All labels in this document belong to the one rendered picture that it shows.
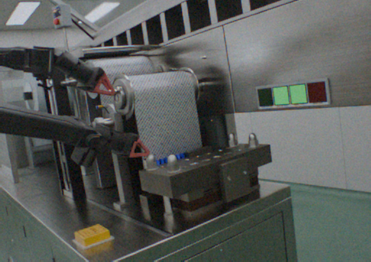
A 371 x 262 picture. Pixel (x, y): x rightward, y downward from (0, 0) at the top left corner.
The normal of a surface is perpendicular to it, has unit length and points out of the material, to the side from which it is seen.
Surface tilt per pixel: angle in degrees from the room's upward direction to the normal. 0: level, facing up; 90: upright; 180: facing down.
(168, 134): 90
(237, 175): 90
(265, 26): 90
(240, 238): 90
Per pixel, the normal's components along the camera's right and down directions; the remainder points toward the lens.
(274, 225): 0.59, -0.02
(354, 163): -0.79, 0.17
